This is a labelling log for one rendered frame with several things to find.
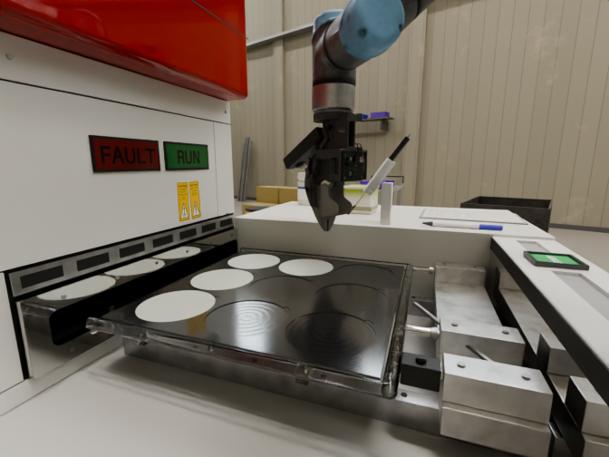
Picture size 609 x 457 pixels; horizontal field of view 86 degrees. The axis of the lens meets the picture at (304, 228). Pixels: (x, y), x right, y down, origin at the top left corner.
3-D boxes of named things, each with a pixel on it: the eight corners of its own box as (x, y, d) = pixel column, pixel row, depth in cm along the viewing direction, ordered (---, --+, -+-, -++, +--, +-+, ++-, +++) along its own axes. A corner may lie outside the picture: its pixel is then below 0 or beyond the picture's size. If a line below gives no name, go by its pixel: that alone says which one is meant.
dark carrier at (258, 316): (100, 321, 41) (99, 316, 41) (242, 252, 73) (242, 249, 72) (380, 384, 29) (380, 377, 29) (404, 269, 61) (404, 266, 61)
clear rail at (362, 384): (82, 329, 40) (80, 318, 40) (92, 324, 41) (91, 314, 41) (396, 405, 27) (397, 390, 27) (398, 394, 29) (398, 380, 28)
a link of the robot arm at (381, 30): (404, -52, 41) (363, -8, 51) (341, 6, 40) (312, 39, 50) (436, 7, 43) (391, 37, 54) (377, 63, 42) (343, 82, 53)
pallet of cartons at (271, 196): (287, 236, 501) (286, 191, 488) (238, 227, 573) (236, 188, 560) (320, 228, 565) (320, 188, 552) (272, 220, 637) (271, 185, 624)
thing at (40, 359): (24, 376, 38) (10, 299, 36) (233, 266, 78) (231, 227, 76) (34, 380, 37) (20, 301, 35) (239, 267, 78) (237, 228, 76)
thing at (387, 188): (361, 223, 68) (363, 158, 65) (364, 220, 71) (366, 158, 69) (391, 225, 66) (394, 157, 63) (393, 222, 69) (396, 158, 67)
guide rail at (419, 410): (123, 354, 47) (121, 335, 46) (135, 346, 49) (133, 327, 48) (536, 461, 30) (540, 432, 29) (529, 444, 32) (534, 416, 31)
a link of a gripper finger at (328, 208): (332, 237, 57) (333, 184, 56) (310, 232, 62) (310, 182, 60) (344, 235, 59) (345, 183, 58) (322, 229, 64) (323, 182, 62)
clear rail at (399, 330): (379, 401, 28) (380, 386, 28) (405, 269, 62) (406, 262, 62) (396, 405, 27) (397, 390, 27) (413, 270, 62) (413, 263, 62)
